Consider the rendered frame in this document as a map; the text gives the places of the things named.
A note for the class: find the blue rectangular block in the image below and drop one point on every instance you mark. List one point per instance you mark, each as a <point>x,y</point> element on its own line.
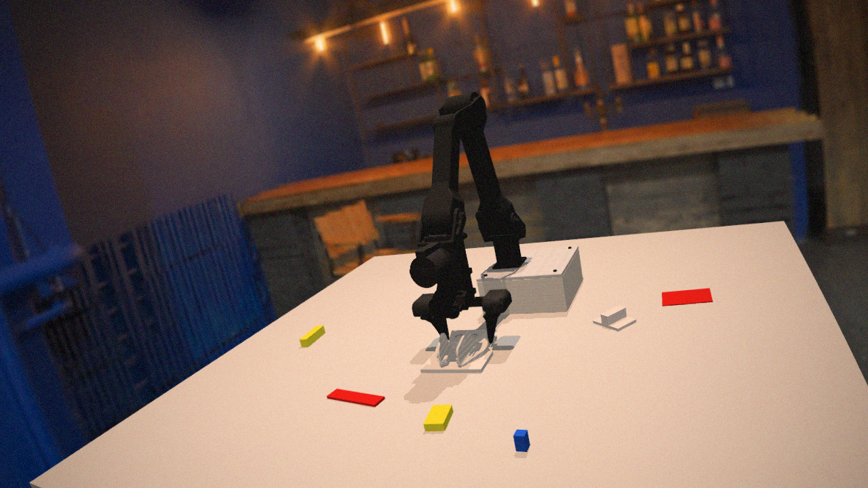
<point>521,440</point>

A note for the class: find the yellow rectangular block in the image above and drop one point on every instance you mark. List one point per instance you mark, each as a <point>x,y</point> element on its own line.
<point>438,418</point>
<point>312,336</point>

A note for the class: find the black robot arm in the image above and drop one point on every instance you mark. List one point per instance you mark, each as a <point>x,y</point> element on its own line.
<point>462,117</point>

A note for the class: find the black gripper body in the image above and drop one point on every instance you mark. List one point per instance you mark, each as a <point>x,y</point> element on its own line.
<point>495,301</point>

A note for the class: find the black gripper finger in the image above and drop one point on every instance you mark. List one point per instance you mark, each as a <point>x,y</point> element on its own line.
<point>440,324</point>
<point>491,320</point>

